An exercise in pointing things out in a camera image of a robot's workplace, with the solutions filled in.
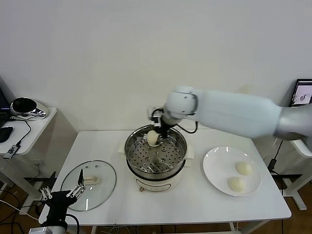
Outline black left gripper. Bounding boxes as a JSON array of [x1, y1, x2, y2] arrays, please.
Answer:
[[39, 169, 86, 226]]

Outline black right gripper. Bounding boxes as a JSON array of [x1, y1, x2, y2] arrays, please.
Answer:
[[156, 117, 176, 146]]

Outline glass lid with cream handle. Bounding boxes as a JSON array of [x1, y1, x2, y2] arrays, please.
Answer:
[[60, 159, 117, 212]]

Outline stainless steel steamer basket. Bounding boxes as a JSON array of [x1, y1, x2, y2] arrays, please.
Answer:
[[124, 124, 188, 178]]

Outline cream electric cooker pot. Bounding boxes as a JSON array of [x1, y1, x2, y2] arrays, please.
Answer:
[[118, 143, 195, 193]]

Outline grey usb hub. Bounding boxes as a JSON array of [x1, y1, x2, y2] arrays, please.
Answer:
[[3, 143, 21, 160]]

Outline white round plate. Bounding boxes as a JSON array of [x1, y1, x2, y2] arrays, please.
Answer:
[[203, 146, 263, 197]]

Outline white side table with headset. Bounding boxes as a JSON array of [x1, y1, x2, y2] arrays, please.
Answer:
[[0, 106, 79, 216]]

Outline black computer mouse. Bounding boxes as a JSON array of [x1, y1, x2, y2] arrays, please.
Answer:
[[0, 126, 15, 143]]

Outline chrome and black headset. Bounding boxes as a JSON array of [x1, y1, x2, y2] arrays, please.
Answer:
[[10, 97, 48, 120]]

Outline dark laptop with grey lid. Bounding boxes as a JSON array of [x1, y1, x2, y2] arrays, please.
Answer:
[[0, 77, 17, 128]]

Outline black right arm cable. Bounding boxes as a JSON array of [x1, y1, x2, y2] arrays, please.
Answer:
[[174, 120, 198, 134]]

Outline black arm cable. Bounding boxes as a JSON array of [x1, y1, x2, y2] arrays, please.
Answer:
[[174, 120, 198, 134], [65, 213, 80, 234]]

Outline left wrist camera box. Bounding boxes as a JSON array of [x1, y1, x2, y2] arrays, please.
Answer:
[[39, 204, 50, 225]]

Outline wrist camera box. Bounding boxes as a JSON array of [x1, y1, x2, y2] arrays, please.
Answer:
[[39, 204, 50, 225], [147, 106, 163, 127]]

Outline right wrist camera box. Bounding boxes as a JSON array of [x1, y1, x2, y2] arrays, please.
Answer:
[[147, 106, 163, 127]]

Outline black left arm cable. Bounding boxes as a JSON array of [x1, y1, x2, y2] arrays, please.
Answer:
[[65, 213, 80, 234]]

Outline white floor cable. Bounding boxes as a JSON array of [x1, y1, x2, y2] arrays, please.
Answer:
[[0, 199, 40, 222]]

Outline black headset cable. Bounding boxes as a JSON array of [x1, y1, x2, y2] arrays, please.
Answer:
[[9, 116, 33, 147]]

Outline black laptop adapter cable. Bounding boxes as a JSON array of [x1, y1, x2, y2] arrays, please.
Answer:
[[267, 137, 285, 176]]

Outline grey laptop showing camera views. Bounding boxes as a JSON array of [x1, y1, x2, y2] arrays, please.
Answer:
[[289, 78, 312, 108]]

